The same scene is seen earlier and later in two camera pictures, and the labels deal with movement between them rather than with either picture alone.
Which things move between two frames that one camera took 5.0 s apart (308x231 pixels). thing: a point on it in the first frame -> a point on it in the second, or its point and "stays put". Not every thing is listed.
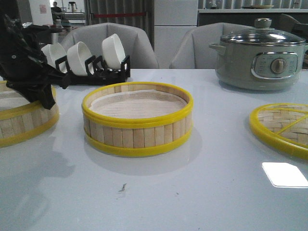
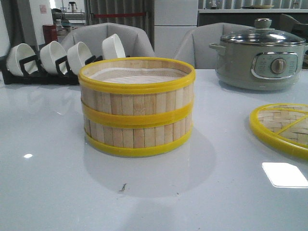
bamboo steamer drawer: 27,122 -> 136,92
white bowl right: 112,52 stays put
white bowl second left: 53,52 stays put
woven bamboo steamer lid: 283,125 stays put
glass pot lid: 263,34 stays put
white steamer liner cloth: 11,99 -> 138,75
